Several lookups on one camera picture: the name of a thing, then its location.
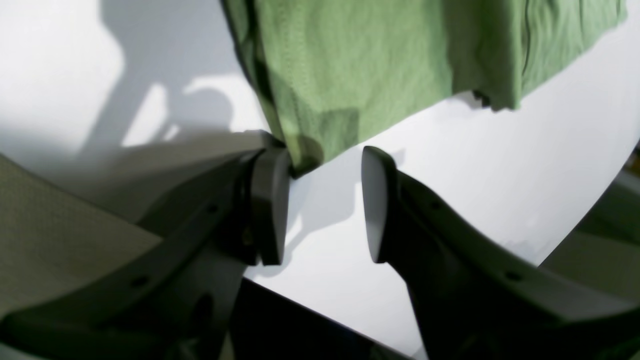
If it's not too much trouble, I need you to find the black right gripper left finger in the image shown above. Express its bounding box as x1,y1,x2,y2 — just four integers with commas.
1,147,291,360

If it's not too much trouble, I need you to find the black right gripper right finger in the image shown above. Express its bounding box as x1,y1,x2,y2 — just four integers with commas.
361,146,639,360

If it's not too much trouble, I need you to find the green T-shirt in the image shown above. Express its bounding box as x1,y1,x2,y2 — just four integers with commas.
222,0,627,178

